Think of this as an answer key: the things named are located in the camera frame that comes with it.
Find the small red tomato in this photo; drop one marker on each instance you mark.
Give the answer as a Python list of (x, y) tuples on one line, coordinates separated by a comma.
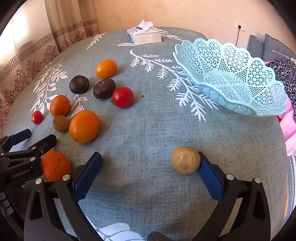
[(37, 117)]

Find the white tissue pack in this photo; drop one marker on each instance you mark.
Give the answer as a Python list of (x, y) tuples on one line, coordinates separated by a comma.
[(145, 37)]

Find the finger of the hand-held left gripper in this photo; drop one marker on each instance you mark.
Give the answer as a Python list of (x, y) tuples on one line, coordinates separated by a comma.
[(20, 135), (44, 143)]

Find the small brown round fruit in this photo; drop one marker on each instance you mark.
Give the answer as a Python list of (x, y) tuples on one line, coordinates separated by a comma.
[(60, 123)]

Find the grey leaf-print bedsheet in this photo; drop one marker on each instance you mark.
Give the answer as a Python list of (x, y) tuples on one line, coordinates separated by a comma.
[(150, 129)]

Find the dark brown round fruit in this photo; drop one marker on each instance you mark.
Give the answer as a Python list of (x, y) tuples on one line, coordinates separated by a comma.
[(79, 84), (103, 89), (158, 236)]

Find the beige patterned curtain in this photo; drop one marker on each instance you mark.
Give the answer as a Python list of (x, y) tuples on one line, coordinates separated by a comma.
[(30, 53)]

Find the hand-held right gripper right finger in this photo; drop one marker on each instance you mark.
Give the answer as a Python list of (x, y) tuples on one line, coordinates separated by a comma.
[(210, 178)]

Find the grey pillow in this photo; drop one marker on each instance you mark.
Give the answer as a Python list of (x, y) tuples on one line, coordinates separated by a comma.
[(255, 46), (275, 47)]

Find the leopard print cloth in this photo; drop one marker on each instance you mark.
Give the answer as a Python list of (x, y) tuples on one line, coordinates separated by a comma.
[(284, 74)]

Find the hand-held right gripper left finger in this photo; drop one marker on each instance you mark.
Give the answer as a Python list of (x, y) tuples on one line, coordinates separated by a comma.
[(87, 178)]

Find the white wall socket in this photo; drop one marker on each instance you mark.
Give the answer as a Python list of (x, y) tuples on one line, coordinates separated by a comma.
[(241, 26)]

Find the small orange mandarin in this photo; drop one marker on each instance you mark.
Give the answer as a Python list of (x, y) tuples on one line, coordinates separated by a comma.
[(60, 105)]

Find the large red tomato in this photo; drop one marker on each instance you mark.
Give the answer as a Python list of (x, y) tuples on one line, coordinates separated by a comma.
[(122, 97)]

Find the oval orange fruit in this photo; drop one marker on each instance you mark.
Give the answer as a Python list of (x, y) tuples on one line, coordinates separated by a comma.
[(106, 68)]

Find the large round orange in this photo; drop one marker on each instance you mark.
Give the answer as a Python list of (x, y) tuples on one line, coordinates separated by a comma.
[(84, 126)]

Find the dimpled orange mandarin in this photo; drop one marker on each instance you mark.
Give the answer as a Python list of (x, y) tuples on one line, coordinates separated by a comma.
[(55, 165)]

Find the pink cloth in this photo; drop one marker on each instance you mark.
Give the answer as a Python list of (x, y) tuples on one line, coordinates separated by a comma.
[(289, 127)]

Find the light blue lattice plastic basket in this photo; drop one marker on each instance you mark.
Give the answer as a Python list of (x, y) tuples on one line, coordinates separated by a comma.
[(231, 76)]

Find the tan round fruit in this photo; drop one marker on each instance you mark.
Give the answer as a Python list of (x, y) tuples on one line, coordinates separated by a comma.
[(185, 160)]

